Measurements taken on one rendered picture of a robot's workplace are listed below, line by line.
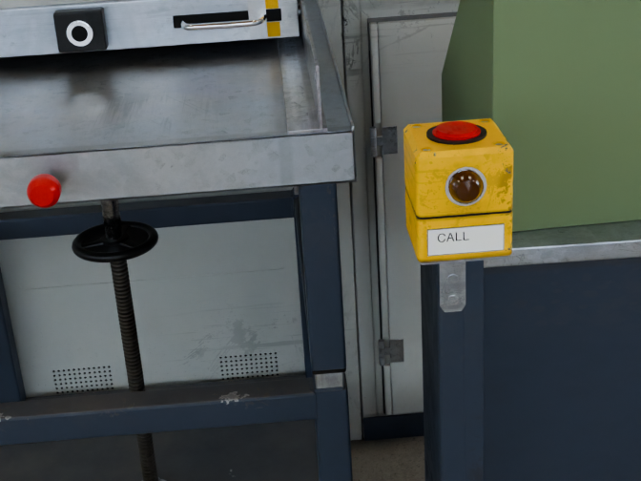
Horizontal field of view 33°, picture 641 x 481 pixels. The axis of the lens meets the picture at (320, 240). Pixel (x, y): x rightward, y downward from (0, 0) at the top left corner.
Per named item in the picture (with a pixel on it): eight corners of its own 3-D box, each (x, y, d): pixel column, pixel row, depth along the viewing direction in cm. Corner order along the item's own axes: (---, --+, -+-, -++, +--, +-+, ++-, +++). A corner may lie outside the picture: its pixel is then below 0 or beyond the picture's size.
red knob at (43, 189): (61, 210, 107) (55, 178, 106) (28, 212, 107) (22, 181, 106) (68, 193, 111) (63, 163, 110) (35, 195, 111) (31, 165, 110)
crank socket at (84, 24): (106, 51, 135) (100, 10, 133) (57, 54, 135) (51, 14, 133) (109, 45, 138) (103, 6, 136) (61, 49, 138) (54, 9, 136)
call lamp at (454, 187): (489, 210, 88) (489, 170, 87) (447, 213, 88) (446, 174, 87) (485, 203, 89) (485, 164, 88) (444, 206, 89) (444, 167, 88)
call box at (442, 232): (513, 260, 92) (515, 144, 87) (418, 267, 91) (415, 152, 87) (493, 221, 99) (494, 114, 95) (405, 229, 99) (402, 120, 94)
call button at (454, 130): (485, 152, 90) (485, 134, 89) (436, 156, 90) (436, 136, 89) (475, 135, 93) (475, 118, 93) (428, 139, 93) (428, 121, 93)
